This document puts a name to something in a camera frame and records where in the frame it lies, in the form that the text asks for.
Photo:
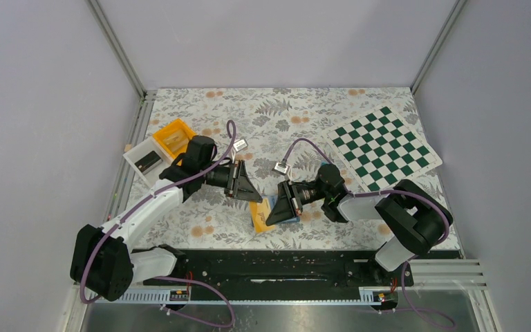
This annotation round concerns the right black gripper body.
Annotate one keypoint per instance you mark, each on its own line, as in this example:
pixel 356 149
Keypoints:
pixel 293 198

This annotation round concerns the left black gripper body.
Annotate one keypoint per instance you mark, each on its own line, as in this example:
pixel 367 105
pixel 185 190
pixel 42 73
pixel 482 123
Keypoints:
pixel 236 178

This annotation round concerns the blue card holder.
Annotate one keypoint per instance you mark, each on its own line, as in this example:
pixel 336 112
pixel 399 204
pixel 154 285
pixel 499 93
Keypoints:
pixel 271 212

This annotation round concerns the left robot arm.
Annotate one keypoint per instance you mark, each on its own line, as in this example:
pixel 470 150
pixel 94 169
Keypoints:
pixel 104 260

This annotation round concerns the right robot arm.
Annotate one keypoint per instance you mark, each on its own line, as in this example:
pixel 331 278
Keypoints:
pixel 416 220

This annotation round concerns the floral table mat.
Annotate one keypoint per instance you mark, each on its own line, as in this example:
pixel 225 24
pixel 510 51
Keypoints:
pixel 272 122

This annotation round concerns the item in orange bin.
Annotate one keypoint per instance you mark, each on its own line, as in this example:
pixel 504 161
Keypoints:
pixel 176 140

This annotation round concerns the orange plastic bin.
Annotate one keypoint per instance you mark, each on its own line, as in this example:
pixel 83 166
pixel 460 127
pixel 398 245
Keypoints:
pixel 160 135

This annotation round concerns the black item in white bin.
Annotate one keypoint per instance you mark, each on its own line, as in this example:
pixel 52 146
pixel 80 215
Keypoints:
pixel 148 162

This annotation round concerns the white plastic bin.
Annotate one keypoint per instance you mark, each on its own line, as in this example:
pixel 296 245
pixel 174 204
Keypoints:
pixel 137 152

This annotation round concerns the green white chessboard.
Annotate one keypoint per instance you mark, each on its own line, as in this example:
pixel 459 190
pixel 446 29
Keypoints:
pixel 380 149

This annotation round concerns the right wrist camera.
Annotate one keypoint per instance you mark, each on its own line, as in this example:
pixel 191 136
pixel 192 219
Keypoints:
pixel 282 167

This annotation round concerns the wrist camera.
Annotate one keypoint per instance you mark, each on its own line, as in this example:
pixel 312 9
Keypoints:
pixel 240 145
pixel 282 167

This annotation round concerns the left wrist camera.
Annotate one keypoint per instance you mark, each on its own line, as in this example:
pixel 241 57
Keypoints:
pixel 240 145

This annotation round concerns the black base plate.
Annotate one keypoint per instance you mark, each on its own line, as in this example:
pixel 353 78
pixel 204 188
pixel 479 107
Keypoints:
pixel 284 275

